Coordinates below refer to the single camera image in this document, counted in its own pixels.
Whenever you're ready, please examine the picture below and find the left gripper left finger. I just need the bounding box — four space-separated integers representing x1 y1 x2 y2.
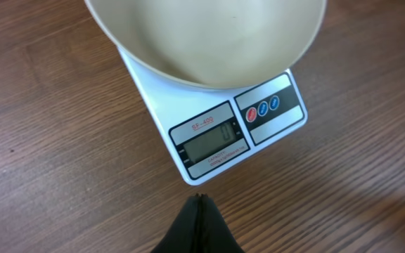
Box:
151 196 199 253

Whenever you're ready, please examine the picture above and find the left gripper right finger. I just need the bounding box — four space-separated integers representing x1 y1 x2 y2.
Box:
197 195 244 253

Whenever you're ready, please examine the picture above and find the white digital kitchen scale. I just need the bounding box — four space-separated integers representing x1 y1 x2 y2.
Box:
120 51 307 186

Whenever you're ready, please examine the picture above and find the cream white bowl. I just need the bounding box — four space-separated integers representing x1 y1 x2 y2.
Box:
85 0 327 89

